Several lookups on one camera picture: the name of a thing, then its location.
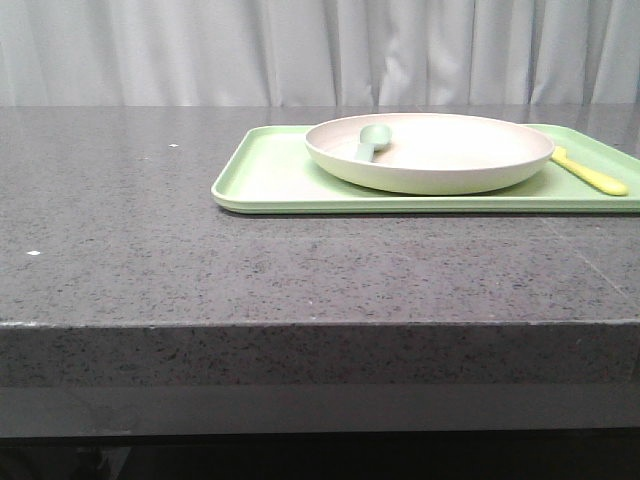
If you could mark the light green serving tray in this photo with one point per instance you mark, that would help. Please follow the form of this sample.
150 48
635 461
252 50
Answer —
271 172

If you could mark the yellow plastic fork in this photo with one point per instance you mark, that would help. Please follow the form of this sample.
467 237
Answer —
598 180

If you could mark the white pleated curtain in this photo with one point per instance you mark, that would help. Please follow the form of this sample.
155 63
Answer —
318 53

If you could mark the sage green spoon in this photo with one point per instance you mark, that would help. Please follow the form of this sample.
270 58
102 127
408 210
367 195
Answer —
373 138

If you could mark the white round plate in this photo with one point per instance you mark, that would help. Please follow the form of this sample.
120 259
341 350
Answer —
432 153

